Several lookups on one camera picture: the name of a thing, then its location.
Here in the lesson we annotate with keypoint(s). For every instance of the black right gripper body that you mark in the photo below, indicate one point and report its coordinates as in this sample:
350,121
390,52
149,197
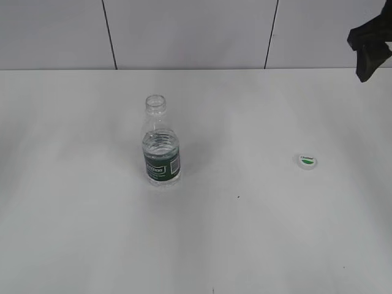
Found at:
370,39

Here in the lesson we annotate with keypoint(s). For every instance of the clear cestbon water bottle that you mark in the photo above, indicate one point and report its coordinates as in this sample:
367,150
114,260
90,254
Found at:
160,144

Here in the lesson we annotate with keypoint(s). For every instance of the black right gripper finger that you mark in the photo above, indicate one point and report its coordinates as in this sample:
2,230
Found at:
370,62

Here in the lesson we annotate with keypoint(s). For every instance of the white green bottle cap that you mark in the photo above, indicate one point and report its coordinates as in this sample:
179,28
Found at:
306,161

